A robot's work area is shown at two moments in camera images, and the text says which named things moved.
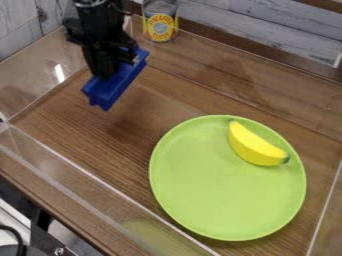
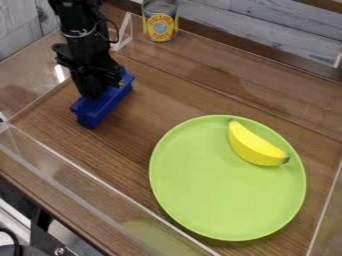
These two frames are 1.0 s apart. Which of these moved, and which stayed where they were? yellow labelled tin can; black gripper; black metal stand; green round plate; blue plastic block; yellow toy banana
Moved: blue plastic block; black gripper
Stayed: green round plate; yellow toy banana; black metal stand; yellow labelled tin can
